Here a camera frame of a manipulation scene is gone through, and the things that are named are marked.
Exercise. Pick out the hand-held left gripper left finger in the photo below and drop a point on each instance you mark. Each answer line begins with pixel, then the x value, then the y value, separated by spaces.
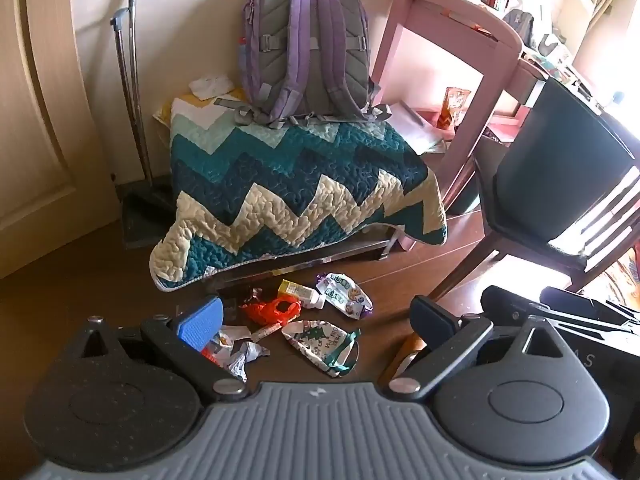
pixel 200 324

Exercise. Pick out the pink desk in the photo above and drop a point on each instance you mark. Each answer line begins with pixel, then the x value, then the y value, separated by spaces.
pixel 400 35

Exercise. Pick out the beige wooden door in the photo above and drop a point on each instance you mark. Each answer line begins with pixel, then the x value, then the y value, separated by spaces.
pixel 50 110

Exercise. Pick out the white orange wrapper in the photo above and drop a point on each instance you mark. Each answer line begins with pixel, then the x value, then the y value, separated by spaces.
pixel 229 337

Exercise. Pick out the orange snack bag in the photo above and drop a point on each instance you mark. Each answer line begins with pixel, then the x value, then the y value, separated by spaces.
pixel 452 107

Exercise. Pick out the white red stick wrapper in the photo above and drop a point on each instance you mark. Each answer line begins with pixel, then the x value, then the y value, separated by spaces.
pixel 267 331

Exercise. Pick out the crumpled silver wrapper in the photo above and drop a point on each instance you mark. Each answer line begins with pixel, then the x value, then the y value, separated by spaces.
pixel 240 362

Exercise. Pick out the orange packet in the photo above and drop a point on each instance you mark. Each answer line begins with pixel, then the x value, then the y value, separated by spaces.
pixel 407 347

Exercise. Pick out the yellow drink carton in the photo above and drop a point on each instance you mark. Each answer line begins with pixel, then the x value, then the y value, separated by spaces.
pixel 295 290

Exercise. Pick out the dark wooden chair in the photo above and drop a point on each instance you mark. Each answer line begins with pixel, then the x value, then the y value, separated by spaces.
pixel 555 170

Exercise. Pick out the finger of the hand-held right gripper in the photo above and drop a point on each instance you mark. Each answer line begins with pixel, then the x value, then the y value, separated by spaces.
pixel 505 302
pixel 590 302

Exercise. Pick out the teal white zigzag quilt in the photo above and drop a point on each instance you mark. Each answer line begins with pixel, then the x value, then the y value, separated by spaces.
pixel 300 170

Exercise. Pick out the purple grey backpack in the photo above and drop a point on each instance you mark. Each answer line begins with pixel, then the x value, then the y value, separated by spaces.
pixel 305 50

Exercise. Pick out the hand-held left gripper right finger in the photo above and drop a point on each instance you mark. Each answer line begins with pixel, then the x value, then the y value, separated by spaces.
pixel 426 316

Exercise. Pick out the red plastic bag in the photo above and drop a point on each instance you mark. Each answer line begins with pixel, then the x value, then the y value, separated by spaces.
pixel 272 310

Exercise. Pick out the yellow cloth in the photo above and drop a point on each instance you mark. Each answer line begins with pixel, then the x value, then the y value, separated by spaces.
pixel 162 110

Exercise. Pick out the purple white snack wrapper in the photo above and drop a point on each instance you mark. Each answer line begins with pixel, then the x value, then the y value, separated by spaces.
pixel 345 295

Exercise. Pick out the grey small bag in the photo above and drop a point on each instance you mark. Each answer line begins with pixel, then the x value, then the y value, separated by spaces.
pixel 519 22

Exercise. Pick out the pale pink folder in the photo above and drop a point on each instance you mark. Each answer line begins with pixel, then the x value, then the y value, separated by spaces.
pixel 415 125

